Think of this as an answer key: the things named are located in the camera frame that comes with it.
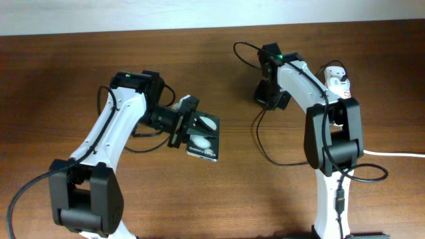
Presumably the white USB charger adapter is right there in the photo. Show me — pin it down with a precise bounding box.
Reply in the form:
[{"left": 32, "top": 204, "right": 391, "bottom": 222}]
[{"left": 326, "top": 78, "right": 351, "bottom": 99}]

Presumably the white power strip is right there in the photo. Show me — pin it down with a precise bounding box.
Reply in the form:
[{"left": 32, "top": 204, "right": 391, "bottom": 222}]
[{"left": 324, "top": 66, "right": 351, "bottom": 99}]

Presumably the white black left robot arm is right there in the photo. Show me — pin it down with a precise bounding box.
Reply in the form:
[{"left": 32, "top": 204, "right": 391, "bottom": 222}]
[{"left": 48, "top": 70, "right": 220, "bottom": 238}]

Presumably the black charging cable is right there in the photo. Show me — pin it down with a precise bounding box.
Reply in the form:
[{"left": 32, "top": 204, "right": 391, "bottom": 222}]
[{"left": 252, "top": 59, "right": 349, "bottom": 167}]

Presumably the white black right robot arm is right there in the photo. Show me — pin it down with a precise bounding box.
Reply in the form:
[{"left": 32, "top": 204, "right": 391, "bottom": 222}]
[{"left": 254, "top": 43, "right": 364, "bottom": 238}]

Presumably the black Galaxy smartphone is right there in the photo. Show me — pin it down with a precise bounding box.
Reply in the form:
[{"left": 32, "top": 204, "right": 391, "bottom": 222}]
[{"left": 186, "top": 112, "right": 220, "bottom": 162}]

